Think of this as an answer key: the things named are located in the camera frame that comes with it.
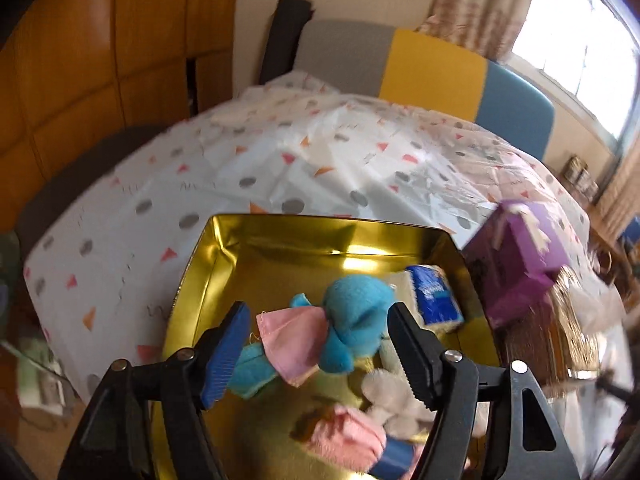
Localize papers on floor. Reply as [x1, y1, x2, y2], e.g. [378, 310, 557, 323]
[15, 335, 68, 408]

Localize patterned plastic tablecloth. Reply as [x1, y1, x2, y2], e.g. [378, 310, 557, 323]
[22, 72, 640, 401]

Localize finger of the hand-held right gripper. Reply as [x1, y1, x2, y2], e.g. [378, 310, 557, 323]
[597, 372, 640, 411]

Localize black rolled mat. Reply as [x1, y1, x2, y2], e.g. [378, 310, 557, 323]
[260, 0, 313, 86]

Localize beige patterned curtain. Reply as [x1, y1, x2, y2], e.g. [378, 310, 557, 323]
[597, 145, 640, 233]

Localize beige sock striped cuff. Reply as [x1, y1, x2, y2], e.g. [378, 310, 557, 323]
[361, 367, 488, 441]

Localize purple tissue box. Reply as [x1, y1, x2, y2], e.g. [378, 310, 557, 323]
[462, 200, 571, 331]

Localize blue pocket tissue pack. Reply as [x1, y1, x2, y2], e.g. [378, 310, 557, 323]
[395, 264, 466, 333]

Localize grey yellow blue sofa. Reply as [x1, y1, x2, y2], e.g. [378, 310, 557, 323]
[295, 19, 557, 161]

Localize pink fuzzy socks pair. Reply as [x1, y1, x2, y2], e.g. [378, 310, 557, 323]
[305, 405, 426, 478]

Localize row of small packets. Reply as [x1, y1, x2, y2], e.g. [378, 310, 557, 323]
[565, 155, 601, 206]

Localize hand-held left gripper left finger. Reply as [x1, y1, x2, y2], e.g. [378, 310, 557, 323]
[60, 301, 252, 480]

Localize blue plush toy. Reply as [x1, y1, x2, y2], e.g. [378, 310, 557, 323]
[232, 277, 401, 401]

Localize gold embossed tissue box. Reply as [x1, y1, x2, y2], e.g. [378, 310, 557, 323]
[500, 265, 626, 396]

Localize beige starfish print curtain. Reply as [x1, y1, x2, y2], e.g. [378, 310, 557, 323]
[415, 0, 538, 66]

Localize gold metal tin box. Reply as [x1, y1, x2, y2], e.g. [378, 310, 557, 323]
[161, 214, 503, 480]

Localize wooden wardrobe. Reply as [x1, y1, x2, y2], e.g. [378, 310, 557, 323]
[0, 0, 241, 211]

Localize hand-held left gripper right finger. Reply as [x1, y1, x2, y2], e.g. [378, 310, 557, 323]
[387, 301, 581, 480]

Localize barred window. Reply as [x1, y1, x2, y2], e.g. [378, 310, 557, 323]
[510, 0, 640, 146]

